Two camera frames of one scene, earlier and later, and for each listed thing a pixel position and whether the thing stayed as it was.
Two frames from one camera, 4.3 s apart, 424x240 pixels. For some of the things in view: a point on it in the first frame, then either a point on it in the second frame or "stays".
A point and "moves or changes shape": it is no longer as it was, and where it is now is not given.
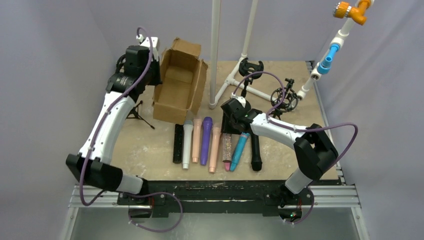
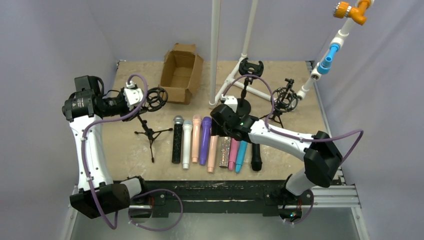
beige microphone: [216, 135] stays
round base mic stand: [245, 70] stays
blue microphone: [244, 138] moves or changes shape
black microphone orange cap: [256, 162] stays
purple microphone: [206, 126] stays
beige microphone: [196, 139] stays
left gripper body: [156, 71] -> [137, 108]
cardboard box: [182, 75] moves or changes shape
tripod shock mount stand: [136, 113] moves or changes shape
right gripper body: [227, 120] -> [216, 129]
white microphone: [187, 133] stays
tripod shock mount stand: [290, 102] stays
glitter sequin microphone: [227, 144] moves or changes shape
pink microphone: [227, 165] -> [233, 153]
